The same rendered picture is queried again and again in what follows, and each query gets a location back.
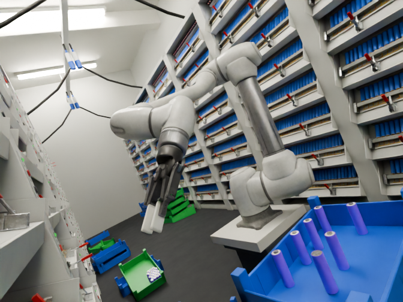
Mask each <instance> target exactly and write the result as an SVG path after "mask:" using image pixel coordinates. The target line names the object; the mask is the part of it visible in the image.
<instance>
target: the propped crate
mask: <svg viewBox="0 0 403 302"><path fill-rule="evenodd" d="M118 266H119V268H120V270H121V273H122V275H123V277H124V279H125V280H126V282H127V284H128V286H129V288H130V290H131V292H132V293H133V296H134V297H135V299H136V301H137V302H138V301H139V300H141V299H142V298H144V297H145V296H147V295H148V294H149V293H151V292H152V291H154V290H155V289H157V288H158V287H159V286H161V285H162V284H163V283H165V282H166V278H165V275H164V272H163V271H162V270H160V268H159V267H158V266H157V265H156V263H155V262H154V261H153V259H152V258H151V257H150V256H149V254H148V253H147V251H146V249H143V253H142V254H140V255H139V256H137V257H135V258H134V259H132V260H130V261H129V262H127V263H126V264H124V265H122V264H121V263H120V264H118ZM152 267H157V269H158V270H159V271H160V275H161V277H160V278H159V279H157V280H156V281H154V282H153V283H150V282H149V280H148V277H147V271H148V270H150V269H152Z"/></svg>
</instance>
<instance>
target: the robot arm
mask: <svg viewBox="0 0 403 302"><path fill-rule="evenodd" d="M261 59H262V55H261V53H260V51H259V49H258V48H257V46H256V44H255V43H254V42H245V43H240V44H238V45H236V46H234V47H232V48H230V49H228V50H226V51H225V52H223V53H222V54H220V55H219V56H218V57H216V58H215V59H214V60H212V61H211V62H209V63H208V64H207V65H206V66H205V67H204V68H202V69H201V71H200V72H199V73H198V75H197V78H196V83H195V84H194V85H192V86H190V87H188V88H186V89H183V90H180V91H178V92H175V93H173V94H170V95H167V96H165V97H163V98H160V99H158V100H155V101H153V102H150V103H146V102H141V103H138V104H136V105H132V106H129V107H127V108H124V109H121V110H118V111H117V112H115V113H114V114H112V117H111V118H110V128H111V130H112V132H113V133H114V134H115V135H116V136H117V137H120V138H123V139H126V140H150V139H153V138H159V140H158V144H157V149H158V153H157V157H156V161H157V163H158V168H157V170H156V173H155V174H154V175H150V176H149V184H148V188H147V191H146V196H145V200H144V203H143V204H144V205H145V206H147V210H146V214H145V218H144V221H143V225H142V229H141V232H144V233H146V234H149V235H152V232H153V231H155V232H158V233H161V232H162V229H163V224H164V219H165V216H166V211H167V206H168V205H169V204H170V202H171V201H174V200H175V198H176V194H177V191H178V186H179V182H180V179H181V175H182V172H183V170H184V168H185V167H184V166H183V165H181V164H182V160H183V156H185V155H186V153H187V148H188V143H189V139H190V136H191V135H192V133H193V130H194V125H195V120H196V110H195V108H194V104H193V101H194V100H197V99H199V98H201V97H203V96H204V95H206V94H207V93H208V92H210V91H212V90H213V89H214V88H215V87H218V86H220V85H222V84H224V83H227V82H228V81H231V83H232V84H233V85H234V86H236V87H237V89H238V92H239V95H240V97H241V99H242V102H243V104H244V107H245V109H246V112H247V114H248V117H249V119H250V121H251V124H252V127H253V129H254V132H255V134H256V136H257V139H258V142H259V144H260V147H261V149H262V151H263V154H264V157H265V158H263V162H262V166H263V171H255V169H254V168H252V167H242V168H240V169H238V170H236V171H235V172H233V173H231V176H230V190H231V194H232V197H233V199H234V202H235V205H236V207H237V209H238V211H239V213H240V216H241V218H242V220H241V221H240V222H238V223H237V224H236V226H237V228H250V229H255V230H260V229H262V228H263V227H264V226H265V225H266V224H268V223H269V222H270V221H272V220H273V219H275V218H276V217H277V216H279V215H281V214H283V212H282V210H274V209H272V208H271V206H270V204H269V203H271V202H272V201H278V200H283V199H286V198H290V197H293V196H296V195H299V194H301V193H302V192H305V191H306V190H307V189H308V188H310V187H311V185H312V184H313V183H314V182H315V178H314V173H313V171H312V167H311V164H310V163H309V162H308V161H307V160H305V159H303V158H298V159H297V158H296V156H295V155H294V153H293V152H292V151H290V150H288V149H285V147H284V145H283V143H282V140H281V137H280V136H279V133H278V130H277V128H276V126H275V123H274V121H273V118H272V115H271V113H270V111H269V108H268V106H267V103H266V100H265V98H264V96H263V93H262V91H261V89H260V86H259V83H258V81H257V79H256V78H257V66H259V65H260V63H261ZM171 194H172V195H171Z"/></svg>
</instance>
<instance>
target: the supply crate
mask: <svg viewBox="0 0 403 302"><path fill-rule="evenodd" d="M307 201H308V204H309V206H310V208H311V209H310V210H309V211H308V212H307V214H306V215H305V216H304V217H303V218H302V219H301V220H300V221H299V222H298V223H297V224H296V225H295V226H294V227H293V228H292V229H291V230H290V231H289V232H288V233H287V234H286V235H285V237H284V238H283V239H282V240H281V241H280V242H279V243H278V244H277V245H276V246H275V247H274V248H273V249H272V250H271V251H270V252H269V253H268V254H267V255H266V256H265V257H264V258H263V260H262V261H261V262H260V263H259V264H258V265H257V266H256V267H255V268H254V269H253V270H252V272H250V274H248V273H247V272H246V269H244V268H239V267H238V268H236V269H235V270H234V271H233V272H232V273H231V278H232V279H233V282H234V284H235V287H236V289H237V292H238V294H239V296H240V299H241V301H242V302H403V200H395V201H376V202H366V203H356V204H357V206H358V209H359V211H360V214H361V216H362V218H363V221H364V223H365V225H366V228H367V230H368V233H367V234H365V235H360V234H358V233H357V230H356V227H355V226H354V223H353V221H352V218H351V216H350V214H349V211H348V208H347V206H346V204H328V205H321V202H320V199H319V197H318V195H315V196H310V197H309V198H308V199H307ZM316 206H322V207H323V210H324V212H325V214H326V216H327V219H328V221H329V223H330V226H331V228H332V231H334V232H335V233H336V235H337V238H338V240H339V242H340V244H341V247H342V249H343V251H344V254H345V257H346V259H347V261H348V264H349V266H350V268H349V269H348V270H340V269H339V268H338V266H337V264H336V262H335V259H334V257H333V255H332V252H331V250H330V247H329V245H328V243H327V240H326V238H325V236H324V232H323V229H322V227H321V225H320V222H319V220H318V217H317V215H316V213H315V210H314V207H316ZM307 218H311V219H312V220H313V223H314V225H315V227H316V230H317V232H318V234H319V236H320V239H321V242H322V244H323V246H324V249H323V250H322V251H323V253H324V256H325V258H326V261H327V263H328V265H329V268H330V270H331V272H332V274H333V277H334V279H335V282H336V284H337V286H338V289H339V291H338V292H337V293H336V294H328V293H327V292H326V290H325V287H324V285H323V282H322V280H321V278H320V275H319V273H318V271H317V268H316V266H315V264H314V261H313V259H312V256H311V252H313V251H314V250H315V249H314V247H313V244H312V241H311V239H310V237H309V235H308V232H307V230H306V228H305V225H304V223H303V221H304V220H305V219H307ZM292 231H299V232H300V234H301V237H302V240H303V242H304V244H305V246H306V249H307V251H308V253H309V256H310V258H311V261H312V263H310V265H303V264H302V262H301V260H300V257H299V255H298V252H297V250H296V248H295V245H294V243H293V241H292V239H291V236H290V233H291V232H292ZM277 249H279V250H281V252H282V254H283V257H284V259H285V261H286V263H287V266H288V269H289V270H290V273H291V276H292V278H293V280H294V282H295V284H294V287H292V288H286V287H285V286H284V283H283V281H282V279H281V276H280V274H279V271H278V269H277V267H276V264H275V262H274V260H273V257H272V255H271V253H272V251H274V250H277Z"/></svg>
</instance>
